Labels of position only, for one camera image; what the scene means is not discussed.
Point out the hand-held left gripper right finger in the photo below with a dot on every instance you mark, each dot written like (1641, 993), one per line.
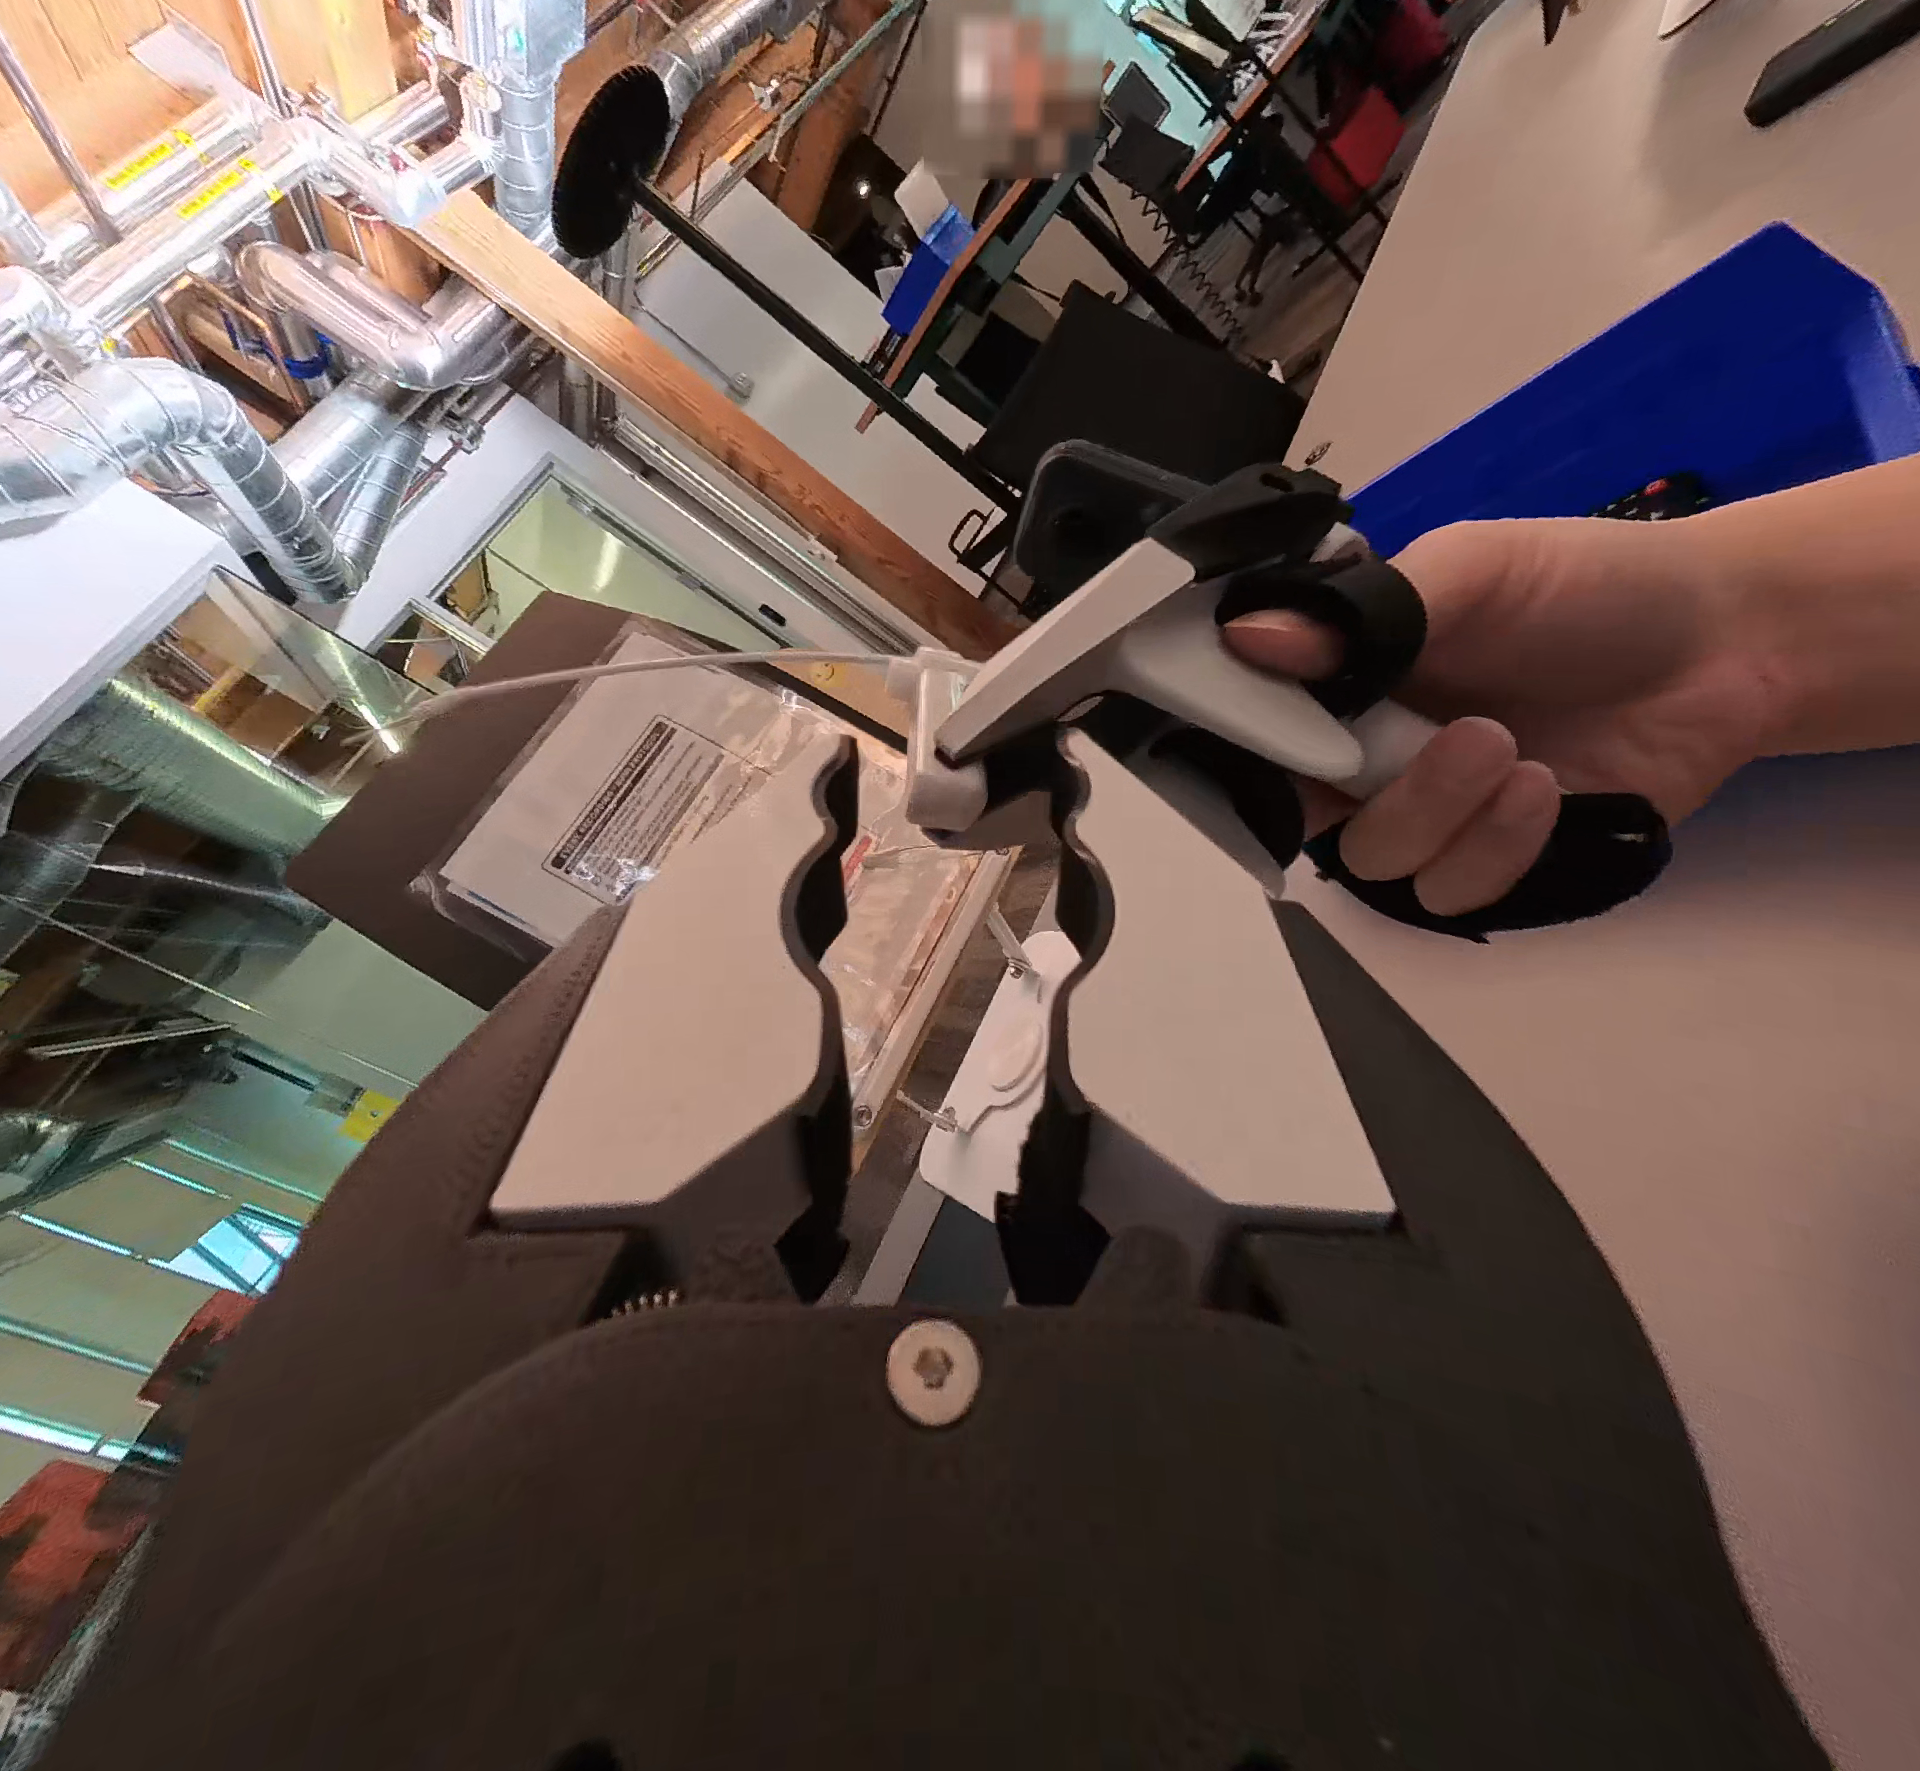
(1230, 1051)

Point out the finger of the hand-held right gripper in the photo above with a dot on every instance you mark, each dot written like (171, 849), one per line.
(1063, 661)

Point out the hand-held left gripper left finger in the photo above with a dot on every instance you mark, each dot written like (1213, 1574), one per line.
(675, 1051)

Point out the large blue plastic bin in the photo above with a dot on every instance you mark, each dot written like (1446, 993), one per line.
(1679, 361)

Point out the instruction sign on white stand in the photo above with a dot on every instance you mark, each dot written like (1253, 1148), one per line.
(675, 779)

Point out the red storage bin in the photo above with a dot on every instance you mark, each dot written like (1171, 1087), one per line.
(1358, 149)

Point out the wooden standing desk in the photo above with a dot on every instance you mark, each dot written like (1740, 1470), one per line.
(960, 286)

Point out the black remote control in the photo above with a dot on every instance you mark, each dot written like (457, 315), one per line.
(1651, 497)

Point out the small blue bin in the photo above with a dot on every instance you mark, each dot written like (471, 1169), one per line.
(923, 262)

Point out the black floor lamp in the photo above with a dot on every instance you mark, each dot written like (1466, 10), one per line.
(606, 159)

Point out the black smartphone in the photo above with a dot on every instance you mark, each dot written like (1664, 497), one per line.
(1837, 43)

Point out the red black patterned mat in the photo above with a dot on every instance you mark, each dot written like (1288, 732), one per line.
(76, 1515)

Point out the wooden support post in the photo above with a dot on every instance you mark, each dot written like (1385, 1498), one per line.
(675, 368)

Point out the silver ventilation duct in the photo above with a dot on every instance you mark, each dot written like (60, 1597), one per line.
(165, 430)

